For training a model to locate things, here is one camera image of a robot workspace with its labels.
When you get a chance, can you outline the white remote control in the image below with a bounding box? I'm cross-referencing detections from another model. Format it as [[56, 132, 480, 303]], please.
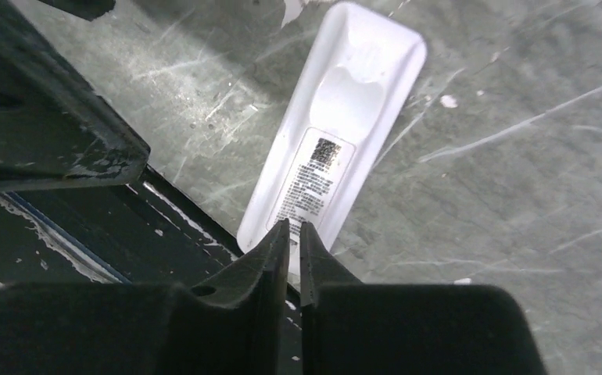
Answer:
[[237, 2, 427, 276]]

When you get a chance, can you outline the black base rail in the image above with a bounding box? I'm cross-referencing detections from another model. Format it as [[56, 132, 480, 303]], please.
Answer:
[[0, 170, 303, 374]]

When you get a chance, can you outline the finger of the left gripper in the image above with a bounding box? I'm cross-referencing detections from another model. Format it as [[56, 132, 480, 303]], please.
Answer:
[[39, 0, 116, 21], [0, 1, 150, 193]]

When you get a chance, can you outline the white battery cover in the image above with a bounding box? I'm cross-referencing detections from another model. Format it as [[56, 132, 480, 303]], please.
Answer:
[[266, 127, 356, 241]]

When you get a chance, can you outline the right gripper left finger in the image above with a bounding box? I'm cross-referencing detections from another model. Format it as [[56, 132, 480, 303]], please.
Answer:
[[0, 220, 290, 374]]

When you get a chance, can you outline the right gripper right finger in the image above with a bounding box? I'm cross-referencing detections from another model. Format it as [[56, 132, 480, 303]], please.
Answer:
[[299, 223, 546, 374]]

